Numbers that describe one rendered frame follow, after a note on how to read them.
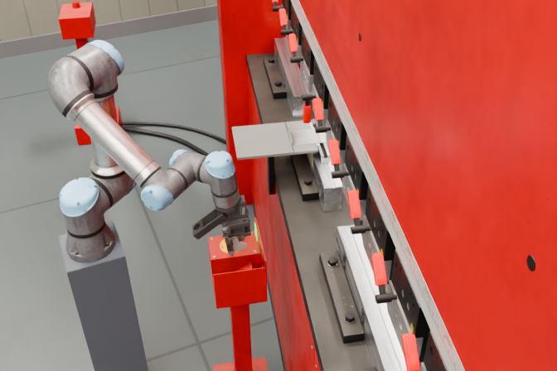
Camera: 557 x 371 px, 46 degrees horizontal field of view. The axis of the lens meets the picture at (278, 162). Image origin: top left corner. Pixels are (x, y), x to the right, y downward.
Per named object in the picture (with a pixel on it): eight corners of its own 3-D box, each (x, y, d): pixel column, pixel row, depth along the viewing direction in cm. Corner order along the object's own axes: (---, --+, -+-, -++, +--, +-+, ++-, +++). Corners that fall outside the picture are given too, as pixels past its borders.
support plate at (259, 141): (231, 129, 224) (231, 127, 223) (307, 122, 227) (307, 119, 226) (237, 160, 210) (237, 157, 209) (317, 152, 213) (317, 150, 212)
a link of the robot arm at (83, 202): (57, 227, 202) (47, 193, 194) (88, 202, 211) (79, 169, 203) (86, 240, 197) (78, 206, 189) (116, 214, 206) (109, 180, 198)
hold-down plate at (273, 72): (263, 64, 286) (263, 57, 284) (275, 63, 286) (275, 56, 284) (273, 98, 262) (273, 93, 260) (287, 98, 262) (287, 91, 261)
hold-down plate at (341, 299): (319, 259, 190) (319, 252, 188) (337, 257, 191) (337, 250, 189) (342, 344, 166) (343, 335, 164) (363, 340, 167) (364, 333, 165)
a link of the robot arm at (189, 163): (157, 163, 179) (190, 172, 174) (182, 142, 187) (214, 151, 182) (162, 185, 184) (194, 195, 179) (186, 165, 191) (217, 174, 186)
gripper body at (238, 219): (251, 238, 190) (246, 206, 183) (222, 243, 189) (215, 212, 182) (248, 220, 196) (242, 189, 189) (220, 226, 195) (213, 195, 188)
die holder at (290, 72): (273, 57, 290) (273, 37, 284) (287, 56, 291) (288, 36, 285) (293, 118, 250) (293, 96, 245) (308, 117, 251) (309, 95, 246)
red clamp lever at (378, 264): (370, 253, 129) (377, 304, 127) (390, 251, 130) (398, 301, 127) (368, 254, 131) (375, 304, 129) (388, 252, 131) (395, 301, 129)
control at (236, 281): (210, 263, 219) (205, 223, 208) (257, 257, 221) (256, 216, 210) (216, 309, 203) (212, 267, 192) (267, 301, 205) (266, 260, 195)
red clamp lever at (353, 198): (346, 190, 145) (352, 233, 143) (364, 188, 146) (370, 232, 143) (345, 191, 147) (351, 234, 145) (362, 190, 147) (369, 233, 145)
